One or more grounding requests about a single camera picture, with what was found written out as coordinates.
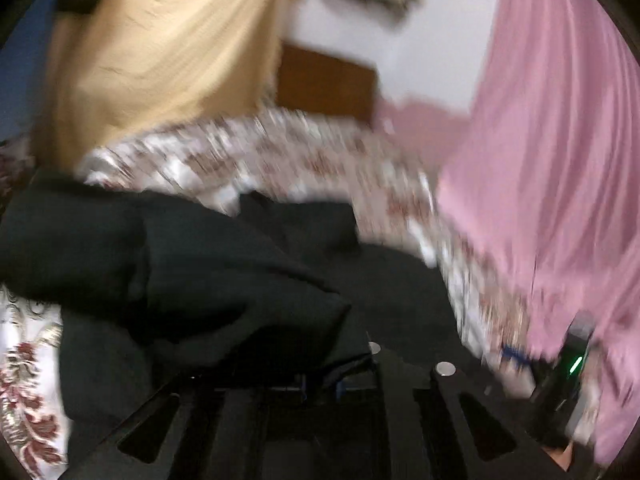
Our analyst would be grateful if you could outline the beige curtain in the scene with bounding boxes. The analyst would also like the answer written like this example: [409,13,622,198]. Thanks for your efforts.
[32,0,301,171]

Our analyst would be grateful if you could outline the pink cloth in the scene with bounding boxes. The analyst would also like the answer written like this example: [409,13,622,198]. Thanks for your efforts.
[435,0,640,466]

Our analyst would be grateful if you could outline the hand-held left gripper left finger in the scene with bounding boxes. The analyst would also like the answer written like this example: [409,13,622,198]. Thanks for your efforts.
[67,373,308,480]

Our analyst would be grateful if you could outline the wooden headboard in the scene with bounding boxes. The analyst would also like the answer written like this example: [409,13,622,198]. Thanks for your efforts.
[275,42,378,123]

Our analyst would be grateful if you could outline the blue printed wall cloth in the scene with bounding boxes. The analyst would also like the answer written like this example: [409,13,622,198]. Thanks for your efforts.
[0,0,66,201]

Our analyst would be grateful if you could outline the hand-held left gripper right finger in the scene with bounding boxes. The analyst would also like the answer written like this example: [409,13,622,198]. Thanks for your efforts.
[336,341,572,480]

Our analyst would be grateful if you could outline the floral white bedspread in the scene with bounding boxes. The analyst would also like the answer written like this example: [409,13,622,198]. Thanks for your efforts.
[0,107,538,476]

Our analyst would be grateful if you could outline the black pants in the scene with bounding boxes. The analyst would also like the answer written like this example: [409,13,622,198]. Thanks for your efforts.
[0,167,481,441]

